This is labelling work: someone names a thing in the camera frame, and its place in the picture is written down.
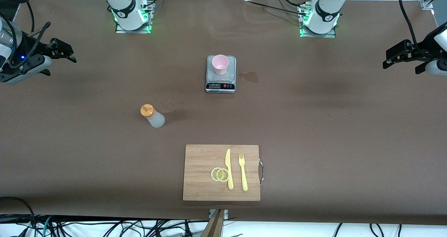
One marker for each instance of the silver digital kitchen scale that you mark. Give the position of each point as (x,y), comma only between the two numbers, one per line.
(230,77)

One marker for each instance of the yellow plastic knife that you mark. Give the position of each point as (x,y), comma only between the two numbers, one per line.
(228,163)

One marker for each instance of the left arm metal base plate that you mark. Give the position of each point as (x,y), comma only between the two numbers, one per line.
(317,35)

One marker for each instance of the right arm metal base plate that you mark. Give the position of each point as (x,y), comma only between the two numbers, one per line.
(132,31)

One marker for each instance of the wooden post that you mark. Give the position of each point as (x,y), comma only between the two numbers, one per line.
(214,226)

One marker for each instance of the small metal table bracket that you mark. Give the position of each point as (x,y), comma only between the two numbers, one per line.
(226,214)

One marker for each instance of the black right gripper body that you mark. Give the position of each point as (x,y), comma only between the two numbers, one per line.
(39,49)

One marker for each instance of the pink plastic cup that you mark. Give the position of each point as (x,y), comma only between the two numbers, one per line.
(220,64)

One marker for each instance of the lemon slice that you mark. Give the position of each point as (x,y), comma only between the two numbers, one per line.
(213,174)
(222,175)

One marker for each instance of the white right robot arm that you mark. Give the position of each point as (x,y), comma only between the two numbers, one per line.
(122,6)

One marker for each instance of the clear sauce bottle orange cap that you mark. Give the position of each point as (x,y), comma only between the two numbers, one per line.
(156,120)

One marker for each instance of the wooden cutting board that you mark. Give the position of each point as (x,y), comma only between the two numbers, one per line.
(199,167)

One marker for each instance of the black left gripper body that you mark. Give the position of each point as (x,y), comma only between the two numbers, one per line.
(420,48)

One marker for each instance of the yellow plastic fork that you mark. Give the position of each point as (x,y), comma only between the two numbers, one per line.
(244,181)

